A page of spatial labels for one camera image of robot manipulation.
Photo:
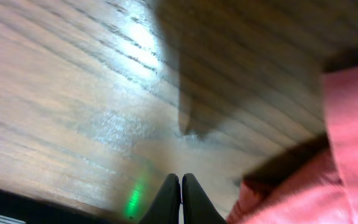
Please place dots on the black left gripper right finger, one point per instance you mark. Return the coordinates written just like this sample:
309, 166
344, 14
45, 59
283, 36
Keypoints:
197, 207

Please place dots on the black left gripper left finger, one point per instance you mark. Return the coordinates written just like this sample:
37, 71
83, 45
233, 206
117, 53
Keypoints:
166, 205

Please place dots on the red orange t-shirt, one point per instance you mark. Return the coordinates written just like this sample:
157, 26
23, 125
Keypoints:
325, 190

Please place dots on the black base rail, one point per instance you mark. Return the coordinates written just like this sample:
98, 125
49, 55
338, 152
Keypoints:
16, 209

